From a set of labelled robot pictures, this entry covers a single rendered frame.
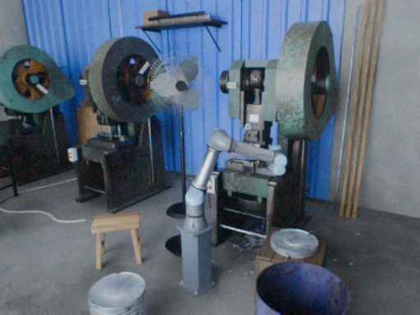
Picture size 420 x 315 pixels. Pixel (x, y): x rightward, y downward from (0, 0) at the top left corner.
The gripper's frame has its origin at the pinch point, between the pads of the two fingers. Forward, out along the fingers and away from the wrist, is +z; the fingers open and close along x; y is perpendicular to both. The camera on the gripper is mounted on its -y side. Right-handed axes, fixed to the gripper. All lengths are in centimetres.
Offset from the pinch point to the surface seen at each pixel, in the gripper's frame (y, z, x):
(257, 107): -4.9, 12.2, -36.9
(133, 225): 93, 19, 45
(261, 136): -7.4, 9.6, -14.3
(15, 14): 217, 466, -170
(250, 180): 5.6, 1.8, 17.6
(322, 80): -35, -25, -56
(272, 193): -2.3, -17.9, 22.1
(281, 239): 8, -48, 41
